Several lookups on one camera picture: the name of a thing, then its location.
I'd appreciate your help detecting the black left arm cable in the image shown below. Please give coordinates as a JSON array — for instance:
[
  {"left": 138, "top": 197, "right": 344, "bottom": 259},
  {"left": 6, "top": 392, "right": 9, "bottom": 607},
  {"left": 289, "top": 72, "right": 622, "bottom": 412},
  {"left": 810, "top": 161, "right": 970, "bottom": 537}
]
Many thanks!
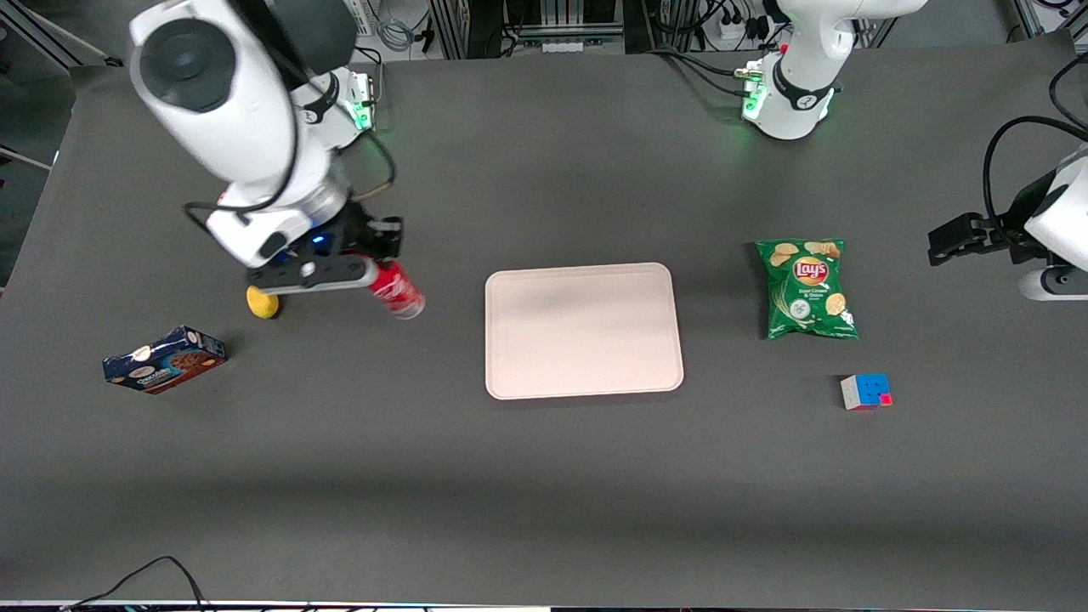
[{"left": 983, "top": 51, "right": 1088, "bottom": 249}]

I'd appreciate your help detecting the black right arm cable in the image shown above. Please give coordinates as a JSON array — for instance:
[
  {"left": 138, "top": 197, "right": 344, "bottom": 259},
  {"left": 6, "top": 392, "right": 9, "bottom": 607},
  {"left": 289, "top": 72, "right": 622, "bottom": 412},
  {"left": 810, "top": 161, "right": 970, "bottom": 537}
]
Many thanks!
[{"left": 183, "top": 51, "right": 398, "bottom": 232}]

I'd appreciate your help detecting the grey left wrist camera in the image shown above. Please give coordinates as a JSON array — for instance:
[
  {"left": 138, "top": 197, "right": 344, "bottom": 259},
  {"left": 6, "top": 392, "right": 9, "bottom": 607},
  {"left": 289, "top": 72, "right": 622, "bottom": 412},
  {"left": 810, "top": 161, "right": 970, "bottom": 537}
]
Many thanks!
[{"left": 1018, "top": 266, "right": 1088, "bottom": 302}]

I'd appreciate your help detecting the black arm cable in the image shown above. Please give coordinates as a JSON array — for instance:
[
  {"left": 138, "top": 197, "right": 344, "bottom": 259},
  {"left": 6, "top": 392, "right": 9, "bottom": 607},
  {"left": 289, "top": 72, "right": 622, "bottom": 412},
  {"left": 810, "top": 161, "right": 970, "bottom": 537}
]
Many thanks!
[
  {"left": 183, "top": 51, "right": 398, "bottom": 232},
  {"left": 983, "top": 51, "right": 1088, "bottom": 249}
]

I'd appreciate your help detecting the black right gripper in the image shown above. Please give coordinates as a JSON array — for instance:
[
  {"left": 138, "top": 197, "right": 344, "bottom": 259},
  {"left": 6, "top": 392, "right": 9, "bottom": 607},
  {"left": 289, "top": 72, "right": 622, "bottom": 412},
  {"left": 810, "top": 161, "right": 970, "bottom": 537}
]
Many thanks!
[{"left": 293, "top": 208, "right": 405, "bottom": 263}]

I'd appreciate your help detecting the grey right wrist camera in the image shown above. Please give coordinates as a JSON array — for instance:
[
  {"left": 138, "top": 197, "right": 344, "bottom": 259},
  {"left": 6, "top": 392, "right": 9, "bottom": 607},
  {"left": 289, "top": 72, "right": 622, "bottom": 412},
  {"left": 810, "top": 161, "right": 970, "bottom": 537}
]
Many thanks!
[{"left": 246, "top": 257, "right": 380, "bottom": 295}]

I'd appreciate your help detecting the black base cable bundle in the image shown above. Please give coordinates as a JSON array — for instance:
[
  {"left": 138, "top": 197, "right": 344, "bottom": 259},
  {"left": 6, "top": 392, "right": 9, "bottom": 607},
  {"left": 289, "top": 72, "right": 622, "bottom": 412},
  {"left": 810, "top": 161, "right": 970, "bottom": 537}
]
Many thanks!
[{"left": 644, "top": 47, "right": 766, "bottom": 99}]

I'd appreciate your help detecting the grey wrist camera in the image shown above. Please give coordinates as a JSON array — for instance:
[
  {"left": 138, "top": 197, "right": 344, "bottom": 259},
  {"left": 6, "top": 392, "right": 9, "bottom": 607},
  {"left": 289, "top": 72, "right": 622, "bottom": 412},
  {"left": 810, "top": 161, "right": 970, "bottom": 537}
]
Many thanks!
[
  {"left": 246, "top": 257, "right": 380, "bottom": 295},
  {"left": 1018, "top": 266, "right": 1088, "bottom": 302}
]

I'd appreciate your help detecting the green Lays chips bag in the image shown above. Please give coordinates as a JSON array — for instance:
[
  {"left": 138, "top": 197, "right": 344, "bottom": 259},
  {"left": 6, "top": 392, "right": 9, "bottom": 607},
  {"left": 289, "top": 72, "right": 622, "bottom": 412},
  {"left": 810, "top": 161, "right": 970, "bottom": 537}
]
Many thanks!
[{"left": 755, "top": 238, "right": 860, "bottom": 342}]

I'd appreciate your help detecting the black loose cable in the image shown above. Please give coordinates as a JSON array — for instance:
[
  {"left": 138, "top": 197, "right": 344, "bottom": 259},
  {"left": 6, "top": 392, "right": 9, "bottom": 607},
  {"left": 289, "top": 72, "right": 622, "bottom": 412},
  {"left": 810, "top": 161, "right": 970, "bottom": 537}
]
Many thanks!
[{"left": 58, "top": 556, "right": 211, "bottom": 612}]

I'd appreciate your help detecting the blue rubiks cube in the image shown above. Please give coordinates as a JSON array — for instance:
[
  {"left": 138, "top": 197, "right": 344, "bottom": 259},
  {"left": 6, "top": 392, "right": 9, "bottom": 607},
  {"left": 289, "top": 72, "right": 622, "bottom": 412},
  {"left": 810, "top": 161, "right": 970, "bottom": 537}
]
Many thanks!
[{"left": 840, "top": 372, "right": 893, "bottom": 411}]

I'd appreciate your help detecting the white power strip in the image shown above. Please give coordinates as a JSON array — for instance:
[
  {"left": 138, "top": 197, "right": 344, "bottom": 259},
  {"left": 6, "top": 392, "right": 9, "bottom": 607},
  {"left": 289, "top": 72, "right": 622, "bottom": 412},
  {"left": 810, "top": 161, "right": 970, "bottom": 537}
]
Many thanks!
[{"left": 707, "top": 0, "right": 770, "bottom": 45}]

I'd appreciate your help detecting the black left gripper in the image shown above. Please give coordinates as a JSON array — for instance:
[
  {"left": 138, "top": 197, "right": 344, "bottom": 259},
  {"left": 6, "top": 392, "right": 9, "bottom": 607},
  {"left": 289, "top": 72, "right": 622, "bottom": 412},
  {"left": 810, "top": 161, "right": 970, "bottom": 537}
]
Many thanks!
[{"left": 928, "top": 212, "right": 1036, "bottom": 267}]

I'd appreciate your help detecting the cream plastic tray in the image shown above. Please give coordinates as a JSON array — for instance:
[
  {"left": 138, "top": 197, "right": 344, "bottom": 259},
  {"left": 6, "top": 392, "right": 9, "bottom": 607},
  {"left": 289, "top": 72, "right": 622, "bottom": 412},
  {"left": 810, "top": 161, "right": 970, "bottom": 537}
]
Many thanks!
[{"left": 484, "top": 262, "right": 685, "bottom": 400}]

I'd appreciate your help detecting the blue chocolate snack box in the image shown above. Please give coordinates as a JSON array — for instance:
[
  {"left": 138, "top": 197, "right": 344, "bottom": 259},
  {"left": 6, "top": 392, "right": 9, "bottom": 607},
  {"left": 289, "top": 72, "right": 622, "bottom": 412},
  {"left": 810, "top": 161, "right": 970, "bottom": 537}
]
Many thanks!
[{"left": 102, "top": 326, "right": 229, "bottom": 395}]

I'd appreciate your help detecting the red soda can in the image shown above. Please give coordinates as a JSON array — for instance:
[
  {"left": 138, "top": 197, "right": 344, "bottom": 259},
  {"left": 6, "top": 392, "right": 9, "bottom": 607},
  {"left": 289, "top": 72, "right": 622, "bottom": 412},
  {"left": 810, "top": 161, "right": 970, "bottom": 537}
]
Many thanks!
[{"left": 367, "top": 260, "right": 427, "bottom": 320}]

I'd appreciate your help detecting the grey coiled cable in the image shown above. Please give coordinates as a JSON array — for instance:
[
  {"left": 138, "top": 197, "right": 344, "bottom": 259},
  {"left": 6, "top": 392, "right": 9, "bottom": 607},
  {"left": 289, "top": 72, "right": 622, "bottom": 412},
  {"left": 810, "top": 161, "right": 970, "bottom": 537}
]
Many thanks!
[{"left": 374, "top": 15, "right": 419, "bottom": 54}]

